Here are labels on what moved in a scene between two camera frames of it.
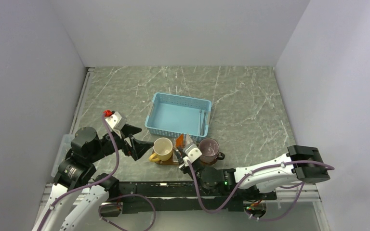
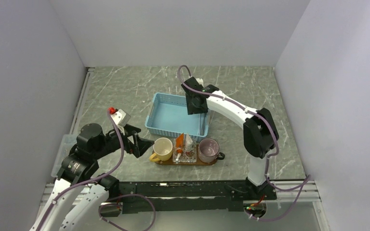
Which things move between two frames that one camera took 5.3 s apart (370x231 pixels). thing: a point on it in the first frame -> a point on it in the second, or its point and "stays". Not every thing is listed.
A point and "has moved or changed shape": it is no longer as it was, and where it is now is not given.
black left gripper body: x=121 y=144 stays
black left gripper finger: x=138 y=147 stays
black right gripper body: x=199 y=170 -> x=192 y=108
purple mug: x=209 y=148 stays
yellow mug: x=163 y=147 stays
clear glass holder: x=178 y=144 has moved or changed shape
